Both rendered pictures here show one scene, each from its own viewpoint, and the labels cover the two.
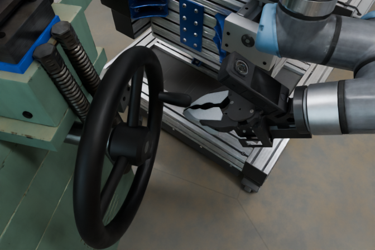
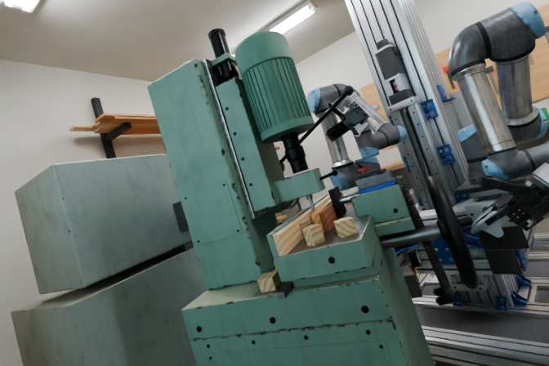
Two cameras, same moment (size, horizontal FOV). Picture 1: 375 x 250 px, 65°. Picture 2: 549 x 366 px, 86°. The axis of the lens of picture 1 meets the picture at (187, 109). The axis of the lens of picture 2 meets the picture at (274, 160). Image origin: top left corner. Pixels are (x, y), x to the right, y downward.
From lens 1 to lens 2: 0.72 m
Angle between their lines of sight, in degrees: 59
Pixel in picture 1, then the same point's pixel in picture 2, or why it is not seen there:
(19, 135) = (393, 223)
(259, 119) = (518, 197)
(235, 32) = (476, 211)
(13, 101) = (390, 203)
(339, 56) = (537, 160)
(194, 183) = not seen: outside the picture
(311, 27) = (510, 153)
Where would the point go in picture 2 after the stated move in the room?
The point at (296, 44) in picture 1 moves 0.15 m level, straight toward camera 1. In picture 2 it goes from (510, 164) to (515, 172)
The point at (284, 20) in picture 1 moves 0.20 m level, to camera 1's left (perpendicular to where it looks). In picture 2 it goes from (495, 158) to (426, 178)
